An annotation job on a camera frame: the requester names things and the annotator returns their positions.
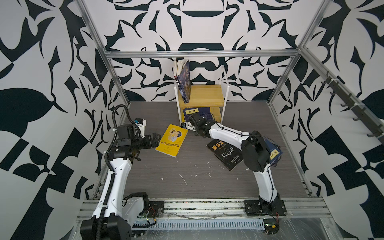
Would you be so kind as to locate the purple Guiguzi portrait book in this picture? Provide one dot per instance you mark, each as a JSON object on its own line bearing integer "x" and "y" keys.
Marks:
{"x": 185, "y": 81}

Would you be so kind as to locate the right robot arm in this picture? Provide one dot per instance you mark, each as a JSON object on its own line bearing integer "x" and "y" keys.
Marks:
{"x": 256, "y": 156}

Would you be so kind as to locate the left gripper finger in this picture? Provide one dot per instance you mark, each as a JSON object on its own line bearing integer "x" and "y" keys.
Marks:
{"x": 154, "y": 144}
{"x": 156, "y": 137}

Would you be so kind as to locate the black book leaning on shelf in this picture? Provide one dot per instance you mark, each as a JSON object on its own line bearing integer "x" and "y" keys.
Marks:
{"x": 178, "y": 64}

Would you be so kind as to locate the yellow cartoon cover book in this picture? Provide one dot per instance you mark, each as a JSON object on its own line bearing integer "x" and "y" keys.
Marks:
{"x": 172, "y": 140}

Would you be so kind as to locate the black Murphy's law book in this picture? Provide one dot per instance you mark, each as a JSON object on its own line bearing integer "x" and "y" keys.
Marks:
{"x": 228, "y": 155}

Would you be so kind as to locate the white wooden bookshelf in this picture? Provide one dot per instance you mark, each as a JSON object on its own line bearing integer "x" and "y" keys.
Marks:
{"x": 206, "y": 95}

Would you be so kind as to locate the black hook rail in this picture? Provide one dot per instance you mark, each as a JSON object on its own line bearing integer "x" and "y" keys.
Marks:
{"x": 351, "y": 102}

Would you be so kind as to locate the navy book yellow label right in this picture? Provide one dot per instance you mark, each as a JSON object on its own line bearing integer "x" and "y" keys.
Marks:
{"x": 276, "y": 152}

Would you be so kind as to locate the small electronics board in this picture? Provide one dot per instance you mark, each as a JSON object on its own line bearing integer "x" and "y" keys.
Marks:
{"x": 271, "y": 227}

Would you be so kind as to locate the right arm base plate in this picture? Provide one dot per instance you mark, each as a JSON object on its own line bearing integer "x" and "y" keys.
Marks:
{"x": 255, "y": 207}

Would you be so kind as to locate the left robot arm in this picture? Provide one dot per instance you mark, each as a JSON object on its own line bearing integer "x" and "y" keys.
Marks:
{"x": 115, "y": 215}

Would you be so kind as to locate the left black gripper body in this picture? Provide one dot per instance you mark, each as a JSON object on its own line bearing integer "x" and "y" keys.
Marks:
{"x": 140, "y": 142}

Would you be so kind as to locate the white cable duct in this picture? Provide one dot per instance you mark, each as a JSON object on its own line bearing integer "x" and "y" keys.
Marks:
{"x": 204, "y": 224}

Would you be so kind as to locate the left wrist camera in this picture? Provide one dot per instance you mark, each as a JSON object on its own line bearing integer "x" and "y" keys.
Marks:
{"x": 141, "y": 123}

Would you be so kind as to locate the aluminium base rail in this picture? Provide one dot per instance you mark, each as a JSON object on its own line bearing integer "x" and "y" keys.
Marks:
{"x": 234, "y": 208}

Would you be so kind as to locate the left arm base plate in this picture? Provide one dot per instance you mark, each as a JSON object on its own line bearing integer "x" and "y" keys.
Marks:
{"x": 153, "y": 210}

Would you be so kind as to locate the aluminium frame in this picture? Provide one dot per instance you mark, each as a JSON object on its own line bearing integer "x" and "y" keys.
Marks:
{"x": 300, "y": 52}

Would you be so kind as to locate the navy Yijing book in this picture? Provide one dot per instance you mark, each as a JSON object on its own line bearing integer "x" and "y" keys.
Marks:
{"x": 204, "y": 112}

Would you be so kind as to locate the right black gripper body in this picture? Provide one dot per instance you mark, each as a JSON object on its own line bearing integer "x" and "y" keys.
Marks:
{"x": 197, "y": 132}

